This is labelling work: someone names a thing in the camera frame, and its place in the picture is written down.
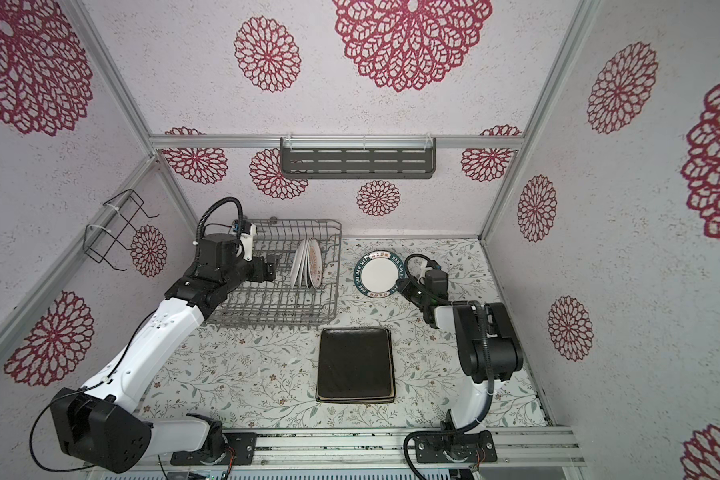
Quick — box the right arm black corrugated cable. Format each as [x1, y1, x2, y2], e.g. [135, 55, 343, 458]
[403, 253, 496, 480]

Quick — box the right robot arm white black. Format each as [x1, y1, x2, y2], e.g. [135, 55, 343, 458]
[396, 269, 524, 433]

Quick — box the grey wire dish rack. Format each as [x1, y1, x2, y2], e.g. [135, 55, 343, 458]
[209, 217, 342, 328]

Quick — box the floral patterned rectangular plate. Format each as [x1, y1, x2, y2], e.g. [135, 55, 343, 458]
[315, 390, 396, 404]

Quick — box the grey slotted wall shelf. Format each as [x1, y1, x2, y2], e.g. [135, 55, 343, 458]
[279, 137, 437, 180]

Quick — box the white round plate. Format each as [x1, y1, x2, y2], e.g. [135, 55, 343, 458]
[307, 238, 323, 289]
[299, 239, 311, 289]
[352, 250, 405, 299]
[290, 240, 305, 288]

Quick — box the aluminium mounting rail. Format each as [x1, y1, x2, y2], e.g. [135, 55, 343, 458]
[82, 426, 587, 472]

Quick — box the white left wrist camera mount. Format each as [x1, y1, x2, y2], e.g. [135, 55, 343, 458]
[233, 219, 256, 261]

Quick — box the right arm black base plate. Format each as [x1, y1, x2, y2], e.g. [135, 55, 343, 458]
[413, 430, 498, 464]

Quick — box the white square plate black rim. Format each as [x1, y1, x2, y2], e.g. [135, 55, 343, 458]
[315, 385, 396, 404]

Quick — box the black wire wall holder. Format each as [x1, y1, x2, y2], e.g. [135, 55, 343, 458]
[81, 188, 158, 272]

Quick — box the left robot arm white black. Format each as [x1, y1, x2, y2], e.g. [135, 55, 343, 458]
[46, 225, 275, 473]

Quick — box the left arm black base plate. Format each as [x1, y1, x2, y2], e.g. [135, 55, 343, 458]
[170, 432, 258, 466]

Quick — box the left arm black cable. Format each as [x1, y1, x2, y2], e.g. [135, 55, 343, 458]
[195, 196, 245, 244]

